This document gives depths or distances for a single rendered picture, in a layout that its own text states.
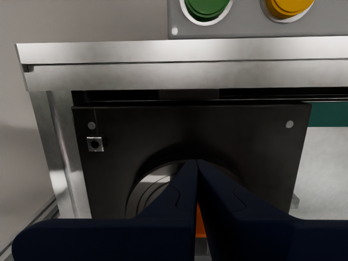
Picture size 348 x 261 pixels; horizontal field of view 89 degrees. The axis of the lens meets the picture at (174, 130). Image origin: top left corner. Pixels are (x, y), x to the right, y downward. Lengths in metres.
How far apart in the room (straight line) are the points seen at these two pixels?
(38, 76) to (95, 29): 0.12
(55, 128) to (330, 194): 0.38
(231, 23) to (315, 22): 0.07
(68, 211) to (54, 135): 0.10
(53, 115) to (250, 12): 0.22
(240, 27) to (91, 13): 0.21
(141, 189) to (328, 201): 0.28
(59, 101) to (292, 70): 0.24
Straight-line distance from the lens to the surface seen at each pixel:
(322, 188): 0.35
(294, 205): 0.27
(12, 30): 0.38
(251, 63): 0.20
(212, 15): 0.18
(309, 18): 0.22
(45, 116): 0.24
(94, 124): 0.20
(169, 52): 0.19
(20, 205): 0.49
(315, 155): 0.31
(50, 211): 0.32
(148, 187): 0.19
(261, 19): 0.20
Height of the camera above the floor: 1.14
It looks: 73 degrees down
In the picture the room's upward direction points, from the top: 175 degrees counter-clockwise
